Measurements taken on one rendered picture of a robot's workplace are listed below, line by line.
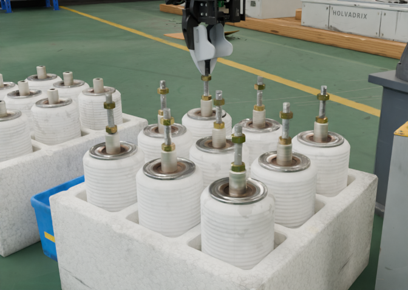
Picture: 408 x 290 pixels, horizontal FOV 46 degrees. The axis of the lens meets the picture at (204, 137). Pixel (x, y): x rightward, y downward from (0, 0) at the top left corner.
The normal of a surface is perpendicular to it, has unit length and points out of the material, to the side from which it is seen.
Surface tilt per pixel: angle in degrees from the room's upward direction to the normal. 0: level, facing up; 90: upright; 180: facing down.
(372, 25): 90
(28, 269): 0
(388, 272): 90
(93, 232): 90
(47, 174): 90
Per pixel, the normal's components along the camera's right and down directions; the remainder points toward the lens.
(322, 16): -0.89, 0.17
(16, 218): 0.76, 0.21
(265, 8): 0.46, 0.29
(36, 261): -0.02, -0.94
